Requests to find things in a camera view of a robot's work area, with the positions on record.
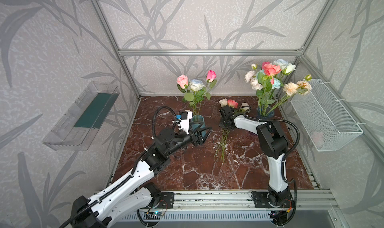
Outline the teal ceramic vase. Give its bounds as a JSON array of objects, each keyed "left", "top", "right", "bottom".
[{"left": 190, "top": 115, "right": 206, "bottom": 131}]

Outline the blue purple glass vase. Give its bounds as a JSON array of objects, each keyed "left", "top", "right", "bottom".
[{"left": 257, "top": 106, "right": 275, "bottom": 119}]

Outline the deep pink rose stem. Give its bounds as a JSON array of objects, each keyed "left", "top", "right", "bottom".
[{"left": 197, "top": 70, "right": 217, "bottom": 112}]

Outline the pink and white rose stem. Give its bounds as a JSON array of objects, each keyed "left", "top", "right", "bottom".
[{"left": 177, "top": 75, "right": 206, "bottom": 115}]

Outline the peach carnation stem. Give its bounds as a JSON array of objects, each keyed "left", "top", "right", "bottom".
[{"left": 245, "top": 64, "right": 263, "bottom": 91}]

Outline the cream peach flower stem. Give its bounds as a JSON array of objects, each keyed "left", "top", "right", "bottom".
[{"left": 268, "top": 74, "right": 312, "bottom": 114}]

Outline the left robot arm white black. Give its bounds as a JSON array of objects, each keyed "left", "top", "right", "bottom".
[{"left": 61, "top": 106, "right": 212, "bottom": 228}]

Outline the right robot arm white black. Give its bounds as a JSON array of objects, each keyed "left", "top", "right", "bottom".
[{"left": 219, "top": 105, "right": 301, "bottom": 208}]

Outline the pink white rose bunch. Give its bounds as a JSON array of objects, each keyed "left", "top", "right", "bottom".
[{"left": 219, "top": 98, "right": 251, "bottom": 162}]

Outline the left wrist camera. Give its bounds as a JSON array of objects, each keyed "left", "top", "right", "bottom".
[{"left": 175, "top": 110, "right": 193, "bottom": 134}]

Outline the white wire mesh basket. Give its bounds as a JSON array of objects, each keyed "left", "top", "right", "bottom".
[{"left": 291, "top": 79, "right": 364, "bottom": 152}]

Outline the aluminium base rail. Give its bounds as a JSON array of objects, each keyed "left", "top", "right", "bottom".
[{"left": 86, "top": 189, "right": 340, "bottom": 223}]

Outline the clear plastic wall tray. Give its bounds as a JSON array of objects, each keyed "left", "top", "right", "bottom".
[{"left": 42, "top": 81, "right": 120, "bottom": 151}]

